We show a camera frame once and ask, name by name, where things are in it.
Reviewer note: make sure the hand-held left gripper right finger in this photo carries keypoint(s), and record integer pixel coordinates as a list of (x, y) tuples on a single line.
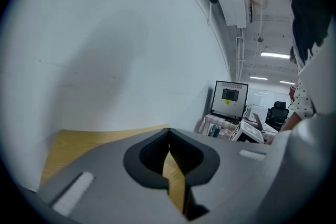
[(231, 173)]

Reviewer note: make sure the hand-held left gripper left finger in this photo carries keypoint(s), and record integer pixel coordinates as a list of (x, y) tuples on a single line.
[(110, 181)]

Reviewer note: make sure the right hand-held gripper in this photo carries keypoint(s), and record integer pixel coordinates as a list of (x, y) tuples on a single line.
[(249, 132)]

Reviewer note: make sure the person's right forearm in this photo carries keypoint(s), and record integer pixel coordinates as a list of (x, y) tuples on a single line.
[(299, 105)]

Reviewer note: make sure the grey laptop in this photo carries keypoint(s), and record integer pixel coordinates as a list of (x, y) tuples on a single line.
[(258, 120)]

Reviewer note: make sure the black office chair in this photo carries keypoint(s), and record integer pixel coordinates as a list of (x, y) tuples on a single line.
[(277, 115)]

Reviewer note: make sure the white checked-top desk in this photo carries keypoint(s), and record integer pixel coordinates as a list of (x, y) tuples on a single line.
[(218, 120)]

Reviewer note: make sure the grey equipment cabinet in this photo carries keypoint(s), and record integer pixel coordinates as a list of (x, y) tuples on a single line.
[(229, 99)]

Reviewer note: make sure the wooden table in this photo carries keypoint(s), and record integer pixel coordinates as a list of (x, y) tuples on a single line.
[(73, 144)]

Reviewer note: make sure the white ceiling conduit pipes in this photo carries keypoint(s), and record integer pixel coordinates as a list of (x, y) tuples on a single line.
[(240, 57)]

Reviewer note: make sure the row of ceiling light strips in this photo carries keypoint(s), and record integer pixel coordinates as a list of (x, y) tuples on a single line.
[(274, 54)]

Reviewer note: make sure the round ceiling smoke detector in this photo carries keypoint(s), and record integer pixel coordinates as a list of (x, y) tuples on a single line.
[(260, 39)]

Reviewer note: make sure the white air conditioner unit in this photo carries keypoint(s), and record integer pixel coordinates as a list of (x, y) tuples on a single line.
[(235, 10)]

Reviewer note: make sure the person's black printed top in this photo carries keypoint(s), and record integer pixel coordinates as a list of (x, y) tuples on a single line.
[(309, 8)]

